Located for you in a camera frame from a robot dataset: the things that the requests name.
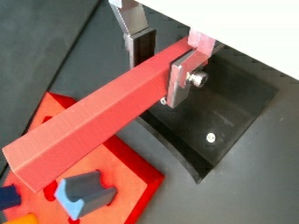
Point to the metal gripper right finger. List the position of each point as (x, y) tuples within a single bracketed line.
[(183, 74)]

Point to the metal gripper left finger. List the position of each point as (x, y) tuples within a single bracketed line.
[(139, 35)]

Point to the red hexagonal prism peg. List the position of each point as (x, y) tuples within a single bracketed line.
[(51, 148)]

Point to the red foam peg board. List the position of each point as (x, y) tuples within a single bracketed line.
[(123, 170)]

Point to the black curved cradle block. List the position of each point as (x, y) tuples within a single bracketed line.
[(200, 129)]

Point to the light blue notched peg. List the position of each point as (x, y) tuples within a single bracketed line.
[(81, 194)]

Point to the short dark blue peg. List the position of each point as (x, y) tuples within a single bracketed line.
[(9, 197)]

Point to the yellow cylinder peg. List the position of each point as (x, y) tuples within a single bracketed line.
[(27, 219)]

